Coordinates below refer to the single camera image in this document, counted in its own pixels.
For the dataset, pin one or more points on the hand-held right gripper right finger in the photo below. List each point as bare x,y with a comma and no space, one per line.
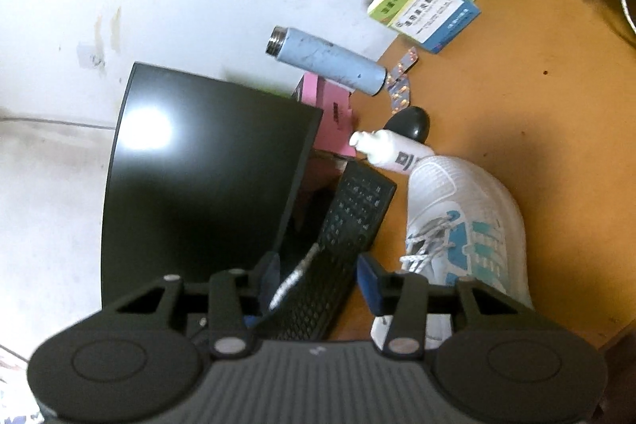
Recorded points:
371,282

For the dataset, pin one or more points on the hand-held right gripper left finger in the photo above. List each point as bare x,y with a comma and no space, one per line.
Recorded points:
268,280

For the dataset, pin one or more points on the white and blue sneaker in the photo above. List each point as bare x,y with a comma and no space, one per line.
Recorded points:
462,195

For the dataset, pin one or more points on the black keyboard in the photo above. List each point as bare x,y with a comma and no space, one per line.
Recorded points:
353,215

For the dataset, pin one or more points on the black computer monitor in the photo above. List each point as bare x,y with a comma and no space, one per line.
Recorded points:
198,180

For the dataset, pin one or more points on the white lotion bottle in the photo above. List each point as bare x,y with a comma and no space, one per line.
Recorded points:
392,153

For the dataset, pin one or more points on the black computer mouse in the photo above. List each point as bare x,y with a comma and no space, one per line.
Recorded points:
410,121

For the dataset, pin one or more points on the pink box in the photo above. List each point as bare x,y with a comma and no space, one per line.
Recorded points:
328,106

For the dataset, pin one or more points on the silver pill blister pack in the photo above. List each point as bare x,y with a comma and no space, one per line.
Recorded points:
399,95
405,62

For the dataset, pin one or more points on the light blue thermos bottle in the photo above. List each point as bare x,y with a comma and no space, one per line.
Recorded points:
328,59

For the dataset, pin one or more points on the blue and white medicine box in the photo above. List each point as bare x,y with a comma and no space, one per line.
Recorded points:
437,19

